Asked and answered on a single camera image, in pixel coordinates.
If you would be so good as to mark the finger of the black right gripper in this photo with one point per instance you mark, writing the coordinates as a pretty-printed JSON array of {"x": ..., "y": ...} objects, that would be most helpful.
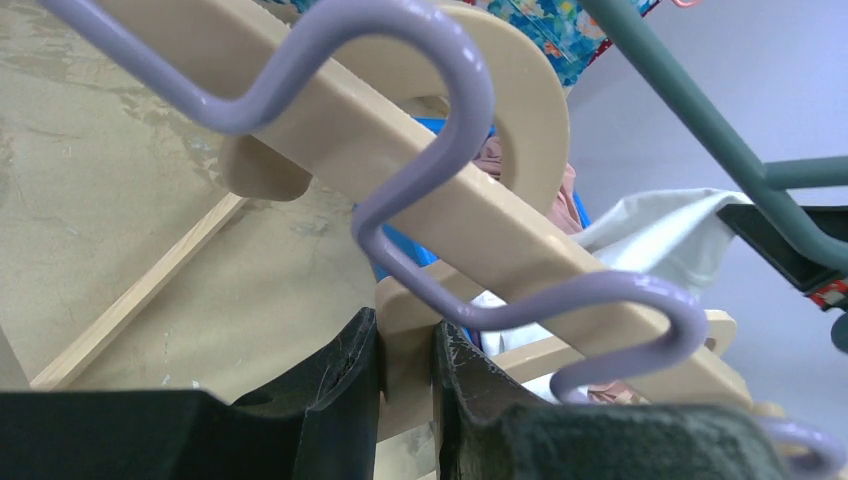
[{"x": 823, "y": 285}]

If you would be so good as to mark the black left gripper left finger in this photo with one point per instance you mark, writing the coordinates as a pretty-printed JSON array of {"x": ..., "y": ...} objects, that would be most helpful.
[{"x": 318, "y": 420}]

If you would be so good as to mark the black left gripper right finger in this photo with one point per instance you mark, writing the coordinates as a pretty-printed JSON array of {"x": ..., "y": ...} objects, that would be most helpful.
[{"x": 494, "y": 428}]

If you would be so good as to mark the teal hanger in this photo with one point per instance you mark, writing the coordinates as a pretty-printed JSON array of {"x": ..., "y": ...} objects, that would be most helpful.
[{"x": 766, "y": 184}]

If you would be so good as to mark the cream wooden hanger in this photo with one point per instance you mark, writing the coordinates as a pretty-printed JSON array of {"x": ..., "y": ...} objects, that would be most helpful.
[
  {"x": 351, "y": 137},
  {"x": 533, "y": 124}
]

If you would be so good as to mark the white cloth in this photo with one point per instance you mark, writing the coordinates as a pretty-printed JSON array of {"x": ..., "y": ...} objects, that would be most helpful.
[{"x": 675, "y": 235}]

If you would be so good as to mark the pink pleated skirt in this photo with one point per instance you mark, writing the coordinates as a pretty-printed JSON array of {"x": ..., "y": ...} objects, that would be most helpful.
[{"x": 497, "y": 342}]

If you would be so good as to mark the pink wire hanger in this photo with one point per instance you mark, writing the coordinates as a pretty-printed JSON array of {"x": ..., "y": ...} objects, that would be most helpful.
[{"x": 685, "y": 3}]

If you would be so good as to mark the cream wooden hanger front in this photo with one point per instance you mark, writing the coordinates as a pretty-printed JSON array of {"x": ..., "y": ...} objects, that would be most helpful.
[{"x": 351, "y": 137}]

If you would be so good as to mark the blue floral garment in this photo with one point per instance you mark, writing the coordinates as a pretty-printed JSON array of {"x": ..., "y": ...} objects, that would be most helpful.
[{"x": 462, "y": 42}]

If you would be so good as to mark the blue plastic bin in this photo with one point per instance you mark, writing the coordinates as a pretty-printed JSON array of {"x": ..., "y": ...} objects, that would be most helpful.
[{"x": 404, "y": 252}]

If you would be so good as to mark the wooden clothes rack frame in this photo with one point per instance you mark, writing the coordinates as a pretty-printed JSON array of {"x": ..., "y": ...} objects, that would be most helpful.
[{"x": 122, "y": 234}]

